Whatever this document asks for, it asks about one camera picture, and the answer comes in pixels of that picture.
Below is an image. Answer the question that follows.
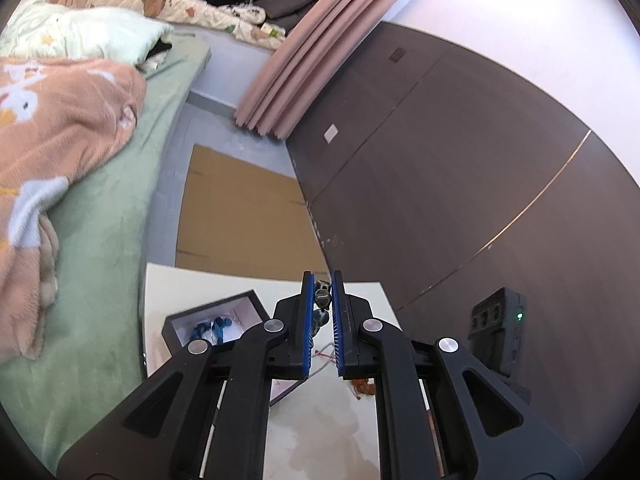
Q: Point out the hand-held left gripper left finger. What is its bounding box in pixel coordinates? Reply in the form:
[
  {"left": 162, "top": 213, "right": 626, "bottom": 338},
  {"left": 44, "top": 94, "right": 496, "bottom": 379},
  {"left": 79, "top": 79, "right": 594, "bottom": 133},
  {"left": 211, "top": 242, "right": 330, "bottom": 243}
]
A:
[{"left": 56, "top": 271, "right": 317, "bottom": 480}]

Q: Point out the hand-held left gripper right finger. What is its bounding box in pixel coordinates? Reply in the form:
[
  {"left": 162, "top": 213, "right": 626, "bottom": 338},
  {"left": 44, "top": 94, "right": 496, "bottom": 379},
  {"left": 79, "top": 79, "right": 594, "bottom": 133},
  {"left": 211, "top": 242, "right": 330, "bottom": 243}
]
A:
[{"left": 331, "top": 270, "right": 586, "bottom": 480}]

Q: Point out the dark beaded bracelet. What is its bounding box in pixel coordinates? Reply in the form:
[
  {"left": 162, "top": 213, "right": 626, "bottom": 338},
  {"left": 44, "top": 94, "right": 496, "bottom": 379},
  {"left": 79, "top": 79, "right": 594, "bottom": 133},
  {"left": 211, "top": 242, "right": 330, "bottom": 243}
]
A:
[{"left": 313, "top": 281, "right": 346, "bottom": 377}]

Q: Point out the black jewelry box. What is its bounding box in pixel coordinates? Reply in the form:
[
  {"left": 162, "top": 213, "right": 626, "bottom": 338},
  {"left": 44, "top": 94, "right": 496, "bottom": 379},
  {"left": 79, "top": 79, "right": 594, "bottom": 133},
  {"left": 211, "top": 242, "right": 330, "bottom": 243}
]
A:
[{"left": 162, "top": 290, "right": 306, "bottom": 408}]

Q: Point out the blue bead jewelry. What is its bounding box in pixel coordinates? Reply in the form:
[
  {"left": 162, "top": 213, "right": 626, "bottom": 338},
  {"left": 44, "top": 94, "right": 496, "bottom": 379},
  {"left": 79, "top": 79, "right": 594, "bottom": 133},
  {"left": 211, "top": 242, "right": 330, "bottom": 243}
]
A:
[{"left": 190, "top": 316, "right": 234, "bottom": 344}]

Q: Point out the brown cardboard sheet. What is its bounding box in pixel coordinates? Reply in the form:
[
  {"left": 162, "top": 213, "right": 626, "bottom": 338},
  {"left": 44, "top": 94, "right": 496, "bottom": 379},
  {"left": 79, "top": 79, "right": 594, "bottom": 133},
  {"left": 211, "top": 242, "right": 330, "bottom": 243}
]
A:
[{"left": 174, "top": 144, "right": 330, "bottom": 281}]

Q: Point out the black power strip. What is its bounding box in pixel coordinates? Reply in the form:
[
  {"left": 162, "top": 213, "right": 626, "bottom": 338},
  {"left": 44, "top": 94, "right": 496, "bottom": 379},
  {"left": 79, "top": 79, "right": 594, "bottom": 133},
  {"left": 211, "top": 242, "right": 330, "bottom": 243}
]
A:
[{"left": 467, "top": 287, "right": 532, "bottom": 401}]

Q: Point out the green bed mattress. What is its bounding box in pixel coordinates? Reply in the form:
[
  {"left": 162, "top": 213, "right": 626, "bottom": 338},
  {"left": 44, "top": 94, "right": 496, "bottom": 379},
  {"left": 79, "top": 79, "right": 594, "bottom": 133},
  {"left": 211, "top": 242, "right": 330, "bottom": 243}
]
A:
[{"left": 0, "top": 35, "right": 212, "bottom": 476}]

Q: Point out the pink curtain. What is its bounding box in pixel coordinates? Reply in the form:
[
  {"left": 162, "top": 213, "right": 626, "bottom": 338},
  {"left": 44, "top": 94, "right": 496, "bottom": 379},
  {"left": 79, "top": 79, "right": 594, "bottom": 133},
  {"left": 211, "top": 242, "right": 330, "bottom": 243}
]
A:
[{"left": 233, "top": 0, "right": 441, "bottom": 141}]

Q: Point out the orange printed blanket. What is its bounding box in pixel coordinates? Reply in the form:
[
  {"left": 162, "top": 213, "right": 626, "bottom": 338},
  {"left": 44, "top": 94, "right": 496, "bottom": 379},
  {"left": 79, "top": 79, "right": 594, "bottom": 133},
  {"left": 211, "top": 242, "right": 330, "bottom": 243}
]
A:
[{"left": 0, "top": 57, "right": 147, "bottom": 361}]

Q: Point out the dark grey cushion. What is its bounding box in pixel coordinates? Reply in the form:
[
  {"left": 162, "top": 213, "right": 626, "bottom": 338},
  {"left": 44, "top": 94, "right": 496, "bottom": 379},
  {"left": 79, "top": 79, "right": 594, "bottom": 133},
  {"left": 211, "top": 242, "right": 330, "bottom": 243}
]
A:
[{"left": 262, "top": 0, "right": 322, "bottom": 20}]

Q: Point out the cream floral quilt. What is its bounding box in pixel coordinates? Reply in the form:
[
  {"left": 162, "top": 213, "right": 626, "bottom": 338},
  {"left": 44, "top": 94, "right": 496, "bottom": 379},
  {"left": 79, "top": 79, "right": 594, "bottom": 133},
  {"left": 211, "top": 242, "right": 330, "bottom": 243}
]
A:
[{"left": 84, "top": 0, "right": 287, "bottom": 51}]

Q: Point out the pale green pillow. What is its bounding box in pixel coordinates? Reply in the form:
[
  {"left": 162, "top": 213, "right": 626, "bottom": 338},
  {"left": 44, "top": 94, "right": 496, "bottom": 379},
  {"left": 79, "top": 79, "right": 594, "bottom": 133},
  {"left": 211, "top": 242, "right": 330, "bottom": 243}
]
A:
[{"left": 0, "top": 0, "right": 175, "bottom": 67}]

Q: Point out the orange bead bracelet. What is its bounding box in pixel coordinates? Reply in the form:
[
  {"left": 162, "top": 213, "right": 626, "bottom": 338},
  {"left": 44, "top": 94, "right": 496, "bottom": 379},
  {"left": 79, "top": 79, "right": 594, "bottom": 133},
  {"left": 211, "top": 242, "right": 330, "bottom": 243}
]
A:
[{"left": 347, "top": 379, "right": 379, "bottom": 401}]

